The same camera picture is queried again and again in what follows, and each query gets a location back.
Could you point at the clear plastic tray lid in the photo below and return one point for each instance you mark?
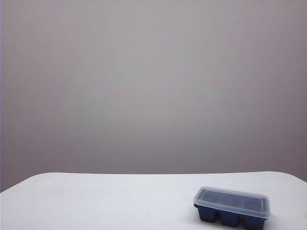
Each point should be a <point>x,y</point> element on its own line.
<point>230,198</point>

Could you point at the blue ice cube tray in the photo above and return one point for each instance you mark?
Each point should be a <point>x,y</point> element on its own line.
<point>209,213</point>

